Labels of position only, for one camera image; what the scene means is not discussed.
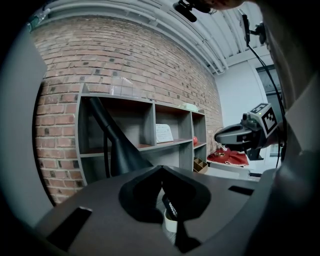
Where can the person's torso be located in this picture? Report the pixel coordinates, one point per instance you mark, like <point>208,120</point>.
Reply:
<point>300,100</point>

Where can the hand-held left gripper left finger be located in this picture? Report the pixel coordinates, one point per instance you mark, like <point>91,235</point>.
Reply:
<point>105,212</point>

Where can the black desk lamp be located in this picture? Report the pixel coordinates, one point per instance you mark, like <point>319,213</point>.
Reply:
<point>120,150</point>

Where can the cream desk organizer box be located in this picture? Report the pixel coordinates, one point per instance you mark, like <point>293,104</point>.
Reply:
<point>170,223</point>

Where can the black chest device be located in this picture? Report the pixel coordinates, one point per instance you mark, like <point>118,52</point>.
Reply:
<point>255,30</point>

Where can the grey wooden shelf unit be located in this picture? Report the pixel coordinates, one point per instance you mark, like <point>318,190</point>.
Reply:
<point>132,125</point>

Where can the gold dish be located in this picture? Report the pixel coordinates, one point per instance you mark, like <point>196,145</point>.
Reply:
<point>220,154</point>

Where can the green wipes packet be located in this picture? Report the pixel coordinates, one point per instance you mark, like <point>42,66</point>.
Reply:
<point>188,107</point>

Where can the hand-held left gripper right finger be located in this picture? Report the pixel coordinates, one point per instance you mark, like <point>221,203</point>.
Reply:
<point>220,200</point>

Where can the black remote control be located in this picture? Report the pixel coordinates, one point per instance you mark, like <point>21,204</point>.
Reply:
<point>171,205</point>

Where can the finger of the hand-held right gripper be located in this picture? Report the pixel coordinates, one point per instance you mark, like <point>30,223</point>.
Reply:
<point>232,138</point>
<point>235,128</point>

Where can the grey refrigerator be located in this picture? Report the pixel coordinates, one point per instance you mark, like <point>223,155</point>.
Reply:
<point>22,125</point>

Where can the wooden desk organizer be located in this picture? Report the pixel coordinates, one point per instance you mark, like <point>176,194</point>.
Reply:
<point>200,165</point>

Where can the clear plastic bottle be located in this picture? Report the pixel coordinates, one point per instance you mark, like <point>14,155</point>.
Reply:
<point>37,18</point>

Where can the red apple ornament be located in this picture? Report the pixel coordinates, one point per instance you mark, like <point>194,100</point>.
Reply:
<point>195,140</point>

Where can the clear acrylic holder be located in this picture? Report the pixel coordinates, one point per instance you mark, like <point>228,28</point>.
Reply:
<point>123,87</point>

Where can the white notice card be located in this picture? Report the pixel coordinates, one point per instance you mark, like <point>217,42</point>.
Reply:
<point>164,133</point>

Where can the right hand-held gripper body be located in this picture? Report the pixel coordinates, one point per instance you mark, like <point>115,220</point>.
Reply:
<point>268,120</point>

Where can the black head-worn camera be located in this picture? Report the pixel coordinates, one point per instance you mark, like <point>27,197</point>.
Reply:
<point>186,10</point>

